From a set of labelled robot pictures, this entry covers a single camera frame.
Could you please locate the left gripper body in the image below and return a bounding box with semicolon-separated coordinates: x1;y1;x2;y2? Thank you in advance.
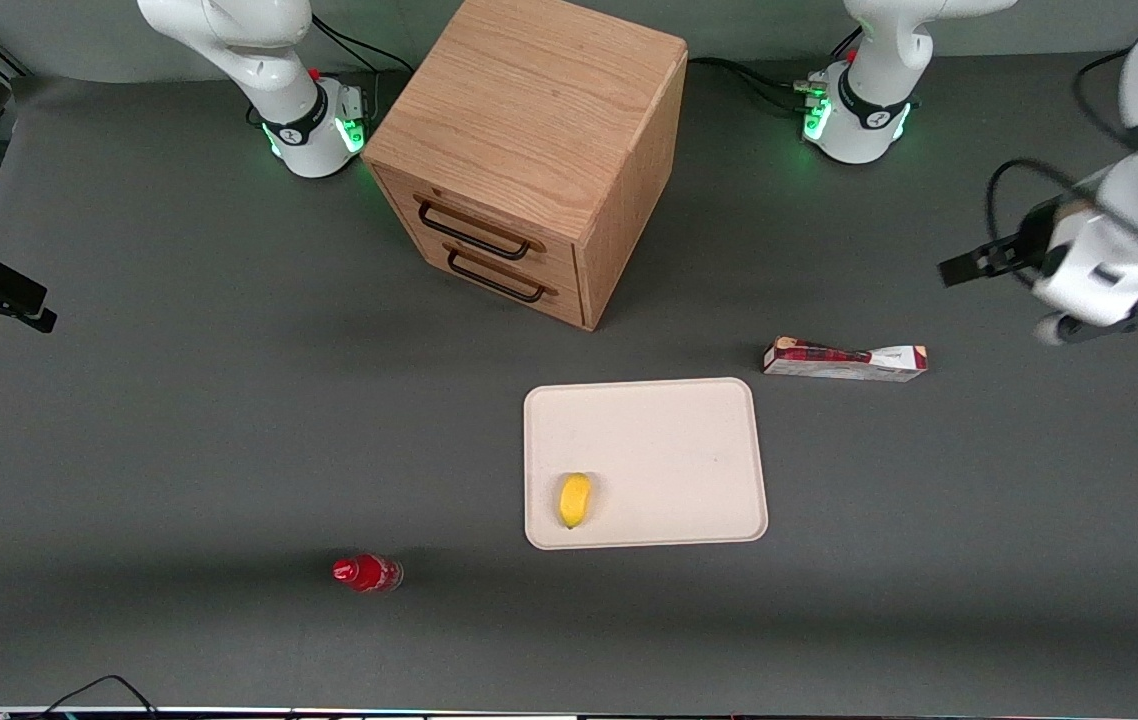
1025;196;1138;327

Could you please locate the beige plastic tray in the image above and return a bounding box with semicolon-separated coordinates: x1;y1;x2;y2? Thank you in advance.
523;376;770;552

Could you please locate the wooden drawer cabinet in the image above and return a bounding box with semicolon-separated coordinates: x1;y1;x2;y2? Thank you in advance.
361;0;690;333

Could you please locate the black left arm base cable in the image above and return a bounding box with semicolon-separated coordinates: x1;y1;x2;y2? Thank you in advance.
686;55;832;115

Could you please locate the red bottle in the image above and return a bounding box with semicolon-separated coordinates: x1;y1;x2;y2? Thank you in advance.
331;552;405;595

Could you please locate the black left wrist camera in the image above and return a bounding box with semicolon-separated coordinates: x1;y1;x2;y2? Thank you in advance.
1034;283;1138;347

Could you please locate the black arm base cable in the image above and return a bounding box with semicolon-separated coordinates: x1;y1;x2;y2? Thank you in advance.
686;55;832;115
309;14;414;79

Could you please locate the yellow lemon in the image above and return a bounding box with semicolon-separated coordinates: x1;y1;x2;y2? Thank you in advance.
558;472;594;531

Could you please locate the black right arm base cable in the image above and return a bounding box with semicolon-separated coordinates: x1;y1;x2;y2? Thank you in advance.
309;14;414;79

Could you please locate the wooden drawer front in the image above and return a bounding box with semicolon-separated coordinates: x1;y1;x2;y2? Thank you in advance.
372;165;587;293
397;225;587;331

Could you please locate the black drawer handle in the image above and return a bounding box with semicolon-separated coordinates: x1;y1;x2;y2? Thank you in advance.
444;245;560;305
415;194;546;262

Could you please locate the red cookie box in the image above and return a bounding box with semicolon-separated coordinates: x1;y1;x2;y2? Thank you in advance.
761;335;930;385

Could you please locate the black cable at table edge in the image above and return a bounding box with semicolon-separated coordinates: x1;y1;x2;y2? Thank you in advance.
27;674;162;719

